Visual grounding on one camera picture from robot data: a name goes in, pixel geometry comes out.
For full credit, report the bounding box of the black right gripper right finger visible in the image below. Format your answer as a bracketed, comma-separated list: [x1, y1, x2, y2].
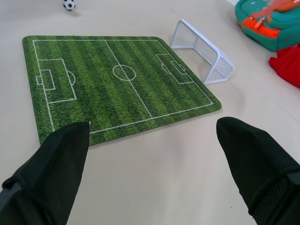
[216, 117, 300, 225]

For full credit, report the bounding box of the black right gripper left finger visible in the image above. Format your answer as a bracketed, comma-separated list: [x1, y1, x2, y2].
[0, 121, 91, 225]

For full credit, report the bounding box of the green soccer field mat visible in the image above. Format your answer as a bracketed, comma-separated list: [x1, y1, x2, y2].
[22, 35, 222, 146]

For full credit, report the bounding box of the white miniature soccer goal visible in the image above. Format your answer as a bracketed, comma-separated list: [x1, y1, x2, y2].
[170, 19, 234, 85]

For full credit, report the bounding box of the small soccer ball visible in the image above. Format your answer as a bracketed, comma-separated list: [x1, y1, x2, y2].
[62, 0, 76, 11]

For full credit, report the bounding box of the red cloth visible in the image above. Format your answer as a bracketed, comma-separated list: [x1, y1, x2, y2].
[268, 45, 300, 89]

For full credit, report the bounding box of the teal and orange backpack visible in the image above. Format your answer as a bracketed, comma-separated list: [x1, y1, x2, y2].
[234, 0, 300, 52]

